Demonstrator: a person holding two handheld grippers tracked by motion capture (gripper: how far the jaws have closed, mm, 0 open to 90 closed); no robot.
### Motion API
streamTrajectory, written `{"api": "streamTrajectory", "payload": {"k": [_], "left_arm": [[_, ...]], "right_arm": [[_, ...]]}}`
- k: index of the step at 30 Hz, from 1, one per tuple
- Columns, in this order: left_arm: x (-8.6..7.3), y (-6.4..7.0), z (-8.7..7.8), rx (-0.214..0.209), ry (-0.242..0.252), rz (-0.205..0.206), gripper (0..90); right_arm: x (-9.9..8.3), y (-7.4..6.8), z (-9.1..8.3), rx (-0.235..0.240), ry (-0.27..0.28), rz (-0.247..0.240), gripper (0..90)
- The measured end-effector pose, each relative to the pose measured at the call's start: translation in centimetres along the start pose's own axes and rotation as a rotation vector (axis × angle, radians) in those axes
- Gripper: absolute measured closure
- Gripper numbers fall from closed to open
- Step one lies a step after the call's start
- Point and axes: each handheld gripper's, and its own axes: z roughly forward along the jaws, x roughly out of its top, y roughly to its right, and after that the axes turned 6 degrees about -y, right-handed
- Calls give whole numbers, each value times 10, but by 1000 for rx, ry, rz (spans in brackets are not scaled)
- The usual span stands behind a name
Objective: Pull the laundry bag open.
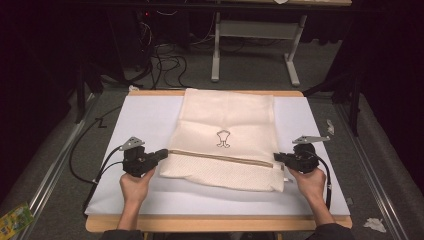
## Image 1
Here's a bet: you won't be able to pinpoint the white table mat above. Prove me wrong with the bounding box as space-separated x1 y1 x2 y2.
84 94 351 217

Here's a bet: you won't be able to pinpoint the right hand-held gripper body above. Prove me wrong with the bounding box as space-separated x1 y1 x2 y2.
285 134 331 175

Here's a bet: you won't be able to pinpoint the white metal desk frame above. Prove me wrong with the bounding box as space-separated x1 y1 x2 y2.
210 10 308 88

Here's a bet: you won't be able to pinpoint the tangle of black cables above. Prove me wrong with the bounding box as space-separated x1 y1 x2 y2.
134 13 189 90

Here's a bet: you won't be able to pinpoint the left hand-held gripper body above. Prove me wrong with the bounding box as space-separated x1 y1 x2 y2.
118 136 158 178

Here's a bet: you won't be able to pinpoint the person's left hand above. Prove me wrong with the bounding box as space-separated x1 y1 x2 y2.
119 167 156 205

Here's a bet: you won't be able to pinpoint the green yellow packet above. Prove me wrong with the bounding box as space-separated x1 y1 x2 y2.
0 202 36 240

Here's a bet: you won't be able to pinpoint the right hand-held gripper black cable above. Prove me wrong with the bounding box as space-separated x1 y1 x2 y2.
309 150 333 212

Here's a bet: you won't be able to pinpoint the crumpled white paper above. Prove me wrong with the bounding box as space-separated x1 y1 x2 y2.
362 217 387 234

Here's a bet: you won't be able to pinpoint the metal floor rail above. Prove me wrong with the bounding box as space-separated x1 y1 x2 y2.
334 102 403 240
18 93 98 240

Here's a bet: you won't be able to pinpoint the person's right hand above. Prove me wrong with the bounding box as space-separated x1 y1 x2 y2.
287 166 327 202

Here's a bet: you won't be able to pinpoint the white work board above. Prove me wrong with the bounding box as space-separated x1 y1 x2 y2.
85 88 353 234

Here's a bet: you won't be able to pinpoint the hand-held gripper black cable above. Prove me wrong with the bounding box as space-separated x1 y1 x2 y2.
309 150 333 212
82 145 127 216

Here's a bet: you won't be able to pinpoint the left hand-held gripper black cable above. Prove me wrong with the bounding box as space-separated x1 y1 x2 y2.
82 145 127 216

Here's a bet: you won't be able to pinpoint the black metal stand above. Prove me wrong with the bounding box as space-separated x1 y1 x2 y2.
349 74 364 137
73 56 88 125

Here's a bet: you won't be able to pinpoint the black floor cable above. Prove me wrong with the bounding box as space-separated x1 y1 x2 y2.
68 105 124 184

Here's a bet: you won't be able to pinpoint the white mesh laundry bag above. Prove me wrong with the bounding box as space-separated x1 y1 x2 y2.
159 88 286 193

